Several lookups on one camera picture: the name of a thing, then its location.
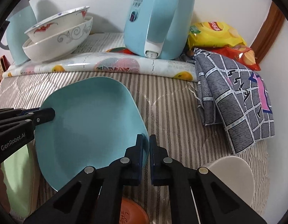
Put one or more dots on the light blue plate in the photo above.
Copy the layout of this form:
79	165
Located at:
88	121

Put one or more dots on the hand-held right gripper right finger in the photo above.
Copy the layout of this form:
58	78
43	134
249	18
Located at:
153	154

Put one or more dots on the yellow chip bag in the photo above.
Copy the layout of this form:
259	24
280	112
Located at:
214	37

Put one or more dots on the rolled fruit-print tablecloth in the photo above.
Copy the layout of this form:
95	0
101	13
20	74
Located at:
134	66

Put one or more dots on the patterned brown box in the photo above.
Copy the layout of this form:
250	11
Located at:
0	67

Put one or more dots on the red chip bag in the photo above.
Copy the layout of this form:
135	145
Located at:
246	56

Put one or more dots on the plain white bowl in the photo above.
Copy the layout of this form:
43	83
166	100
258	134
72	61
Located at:
232	179

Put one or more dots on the pale green plate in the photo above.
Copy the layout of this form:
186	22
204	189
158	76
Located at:
15	179

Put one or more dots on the wooden door frame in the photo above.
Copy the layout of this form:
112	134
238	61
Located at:
267	35

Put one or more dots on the grey checked cloth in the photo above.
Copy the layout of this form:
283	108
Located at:
232	102

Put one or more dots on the white bowl red pattern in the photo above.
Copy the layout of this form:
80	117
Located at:
55	29

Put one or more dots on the light blue thermos jug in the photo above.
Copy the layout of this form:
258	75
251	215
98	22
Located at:
18	32

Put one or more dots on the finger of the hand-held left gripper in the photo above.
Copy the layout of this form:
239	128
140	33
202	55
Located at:
44	116
29	111

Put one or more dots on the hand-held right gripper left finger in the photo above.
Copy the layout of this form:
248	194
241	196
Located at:
140	149

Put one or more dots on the small brown bowl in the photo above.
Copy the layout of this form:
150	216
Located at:
132	212

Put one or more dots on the white bowl grey pattern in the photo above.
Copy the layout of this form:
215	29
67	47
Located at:
57	49

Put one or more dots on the light blue electric kettle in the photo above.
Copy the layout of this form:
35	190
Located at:
144	16

